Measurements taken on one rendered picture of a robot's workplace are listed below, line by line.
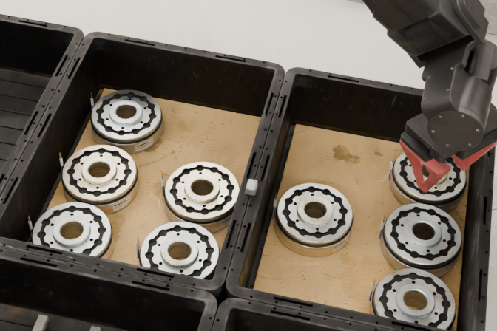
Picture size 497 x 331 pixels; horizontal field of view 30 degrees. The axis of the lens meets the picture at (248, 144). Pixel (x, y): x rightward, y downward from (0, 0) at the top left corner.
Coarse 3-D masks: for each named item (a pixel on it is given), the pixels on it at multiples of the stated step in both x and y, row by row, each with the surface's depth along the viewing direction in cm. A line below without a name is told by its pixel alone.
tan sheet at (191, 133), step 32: (192, 128) 138; (224, 128) 138; (256, 128) 138; (160, 160) 133; (192, 160) 133; (224, 160) 133; (160, 192) 129; (128, 224) 125; (160, 224) 125; (128, 256) 122
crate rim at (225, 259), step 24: (144, 48) 135; (168, 48) 134; (192, 48) 134; (72, 72) 132; (48, 120) 124; (264, 120) 125; (264, 144) 122; (24, 168) 118; (240, 192) 117; (0, 216) 113; (240, 216) 114; (0, 240) 110; (96, 264) 109; (120, 264) 109; (216, 288) 107
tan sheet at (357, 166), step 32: (288, 160) 134; (320, 160) 134; (352, 160) 134; (384, 160) 135; (352, 192) 130; (384, 192) 131; (384, 224) 127; (288, 256) 122; (352, 256) 123; (256, 288) 119; (288, 288) 119; (320, 288) 119; (352, 288) 119
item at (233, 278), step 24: (288, 72) 132; (312, 72) 132; (288, 96) 129; (408, 96) 130; (264, 168) 121; (480, 216) 115; (240, 240) 112; (480, 240) 113; (240, 264) 109; (480, 264) 111; (240, 288) 107; (480, 288) 110; (312, 312) 105; (336, 312) 105; (360, 312) 105; (480, 312) 106
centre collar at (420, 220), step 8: (424, 216) 123; (408, 224) 122; (416, 224) 123; (424, 224) 123; (432, 224) 122; (408, 232) 121; (440, 232) 122; (408, 240) 121; (416, 240) 120; (424, 240) 120; (432, 240) 121; (440, 240) 121
